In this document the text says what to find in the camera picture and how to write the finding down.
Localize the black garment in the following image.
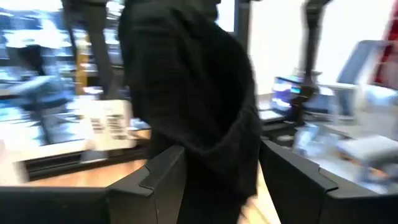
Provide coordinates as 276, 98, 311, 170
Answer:
117, 0, 264, 224

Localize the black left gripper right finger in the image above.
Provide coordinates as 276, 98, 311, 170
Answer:
259, 139, 398, 224

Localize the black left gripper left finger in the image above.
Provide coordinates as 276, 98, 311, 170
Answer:
0, 145, 187, 224

